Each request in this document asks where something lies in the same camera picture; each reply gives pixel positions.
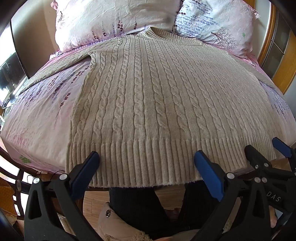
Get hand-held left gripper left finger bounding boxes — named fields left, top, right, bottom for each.
left=24, top=151, right=102, bottom=241

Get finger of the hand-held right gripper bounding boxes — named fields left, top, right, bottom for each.
left=245, top=145, right=274, bottom=178
left=272, top=137, right=296, bottom=168

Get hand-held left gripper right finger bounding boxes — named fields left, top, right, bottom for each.
left=194, top=150, right=272, bottom=241

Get cream cable-knit sweater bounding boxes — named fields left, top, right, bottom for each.
left=22, top=27, right=284, bottom=189

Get person's right hand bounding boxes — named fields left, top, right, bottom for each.
left=269, top=206, right=279, bottom=229

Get person's black pants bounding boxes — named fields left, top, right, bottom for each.
left=109, top=181, right=223, bottom=235

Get pink floral bed sheet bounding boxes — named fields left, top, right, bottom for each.
left=0, top=44, right=295, bottom=177

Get dark wooden chair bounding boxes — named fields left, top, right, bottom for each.
left=0, top=148, right=31, bottom=232

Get orange patterned cloth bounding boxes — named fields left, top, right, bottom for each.
left=0, top=179, right=18, bottom=216

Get window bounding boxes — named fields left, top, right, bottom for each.
left=0, top=23, right=31, bottom=109

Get white pillow with tree print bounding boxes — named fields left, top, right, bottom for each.
left=173, top=0, right=261, bottom=59

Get white pillow with lavender print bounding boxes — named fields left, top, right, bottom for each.
left=53, top=0, right=184, bottom=53

